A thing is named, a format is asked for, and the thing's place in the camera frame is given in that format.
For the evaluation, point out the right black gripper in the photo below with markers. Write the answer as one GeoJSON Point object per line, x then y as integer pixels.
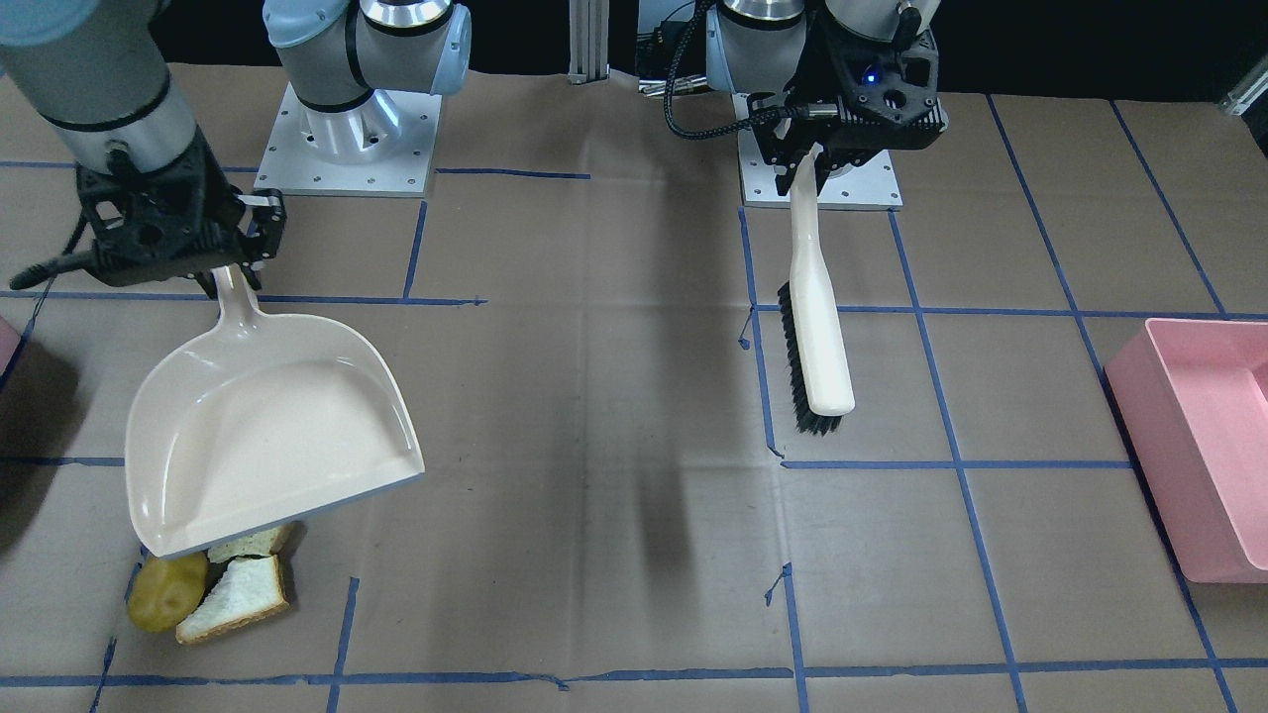
{"type": "Point", "coordinates": [214, 190]}

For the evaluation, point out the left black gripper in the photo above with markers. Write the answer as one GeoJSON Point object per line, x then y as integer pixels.
{"type": "Point", "coordinates": [814, 81]}

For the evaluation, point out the cream plastic dustpan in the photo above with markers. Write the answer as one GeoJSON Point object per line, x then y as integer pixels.
{"type": "Point", "coordinates": [262, 420]}

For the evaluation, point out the cream hand brush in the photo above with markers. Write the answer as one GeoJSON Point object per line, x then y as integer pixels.
{"type": "Point", "coordinates": [820, 379]}

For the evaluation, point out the green-topped bread slice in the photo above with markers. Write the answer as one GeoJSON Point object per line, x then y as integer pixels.
{"type": "Point", "coordinates": [268, 543]}

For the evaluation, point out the white bread slice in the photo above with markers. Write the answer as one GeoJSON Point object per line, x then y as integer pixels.
{"type": "Point", "coordinates": [248, 591]}

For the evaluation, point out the yellow potato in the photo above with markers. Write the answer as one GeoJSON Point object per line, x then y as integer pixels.
{"type": "Point", "coordinates": [166, 591]}

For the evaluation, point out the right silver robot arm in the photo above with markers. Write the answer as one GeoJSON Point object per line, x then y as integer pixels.
{"type": "Point", "coordinates": [94, 73]}

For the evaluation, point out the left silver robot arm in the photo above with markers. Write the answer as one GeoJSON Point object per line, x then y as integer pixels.
{"type": "Point", "coordinates": [751, 46]}

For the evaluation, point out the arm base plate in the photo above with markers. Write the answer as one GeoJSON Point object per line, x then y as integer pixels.
{"type": "Point", "coordinates": [869, 187]}
{"type": "Point", "coordinates": [382, 149]}

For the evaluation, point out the aluminium frame post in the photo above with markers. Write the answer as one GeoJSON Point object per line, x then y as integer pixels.
{"type": "Point", "coordinates": [588, 41]}

